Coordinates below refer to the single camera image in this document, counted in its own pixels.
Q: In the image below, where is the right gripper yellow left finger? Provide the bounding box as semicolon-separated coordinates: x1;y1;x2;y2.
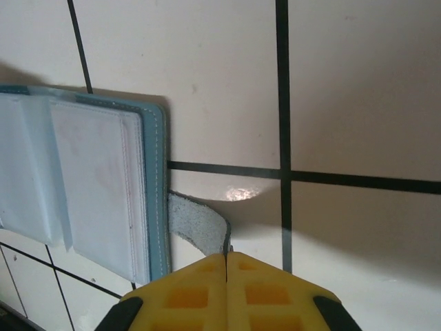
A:
99;253;228;331

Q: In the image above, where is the teal leather card holder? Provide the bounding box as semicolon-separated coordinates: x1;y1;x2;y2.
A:
0;83;236;287

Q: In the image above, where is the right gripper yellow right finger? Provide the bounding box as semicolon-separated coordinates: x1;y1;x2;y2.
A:
225;252;347;331

